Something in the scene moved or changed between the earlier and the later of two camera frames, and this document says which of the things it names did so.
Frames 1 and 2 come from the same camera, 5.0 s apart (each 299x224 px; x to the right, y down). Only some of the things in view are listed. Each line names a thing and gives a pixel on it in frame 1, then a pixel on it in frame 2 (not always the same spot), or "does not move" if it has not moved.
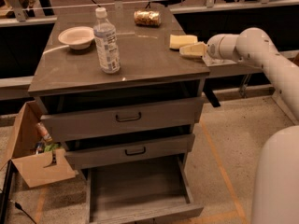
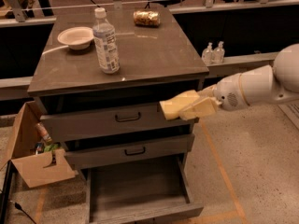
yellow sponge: [177, 41] to [172, 107]
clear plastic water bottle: [106, 43] does not move
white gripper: [215, 49] to [228, 92]
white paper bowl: [77, 37] does not move
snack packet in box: [40, 128] does not move
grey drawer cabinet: [131, 130] does not move
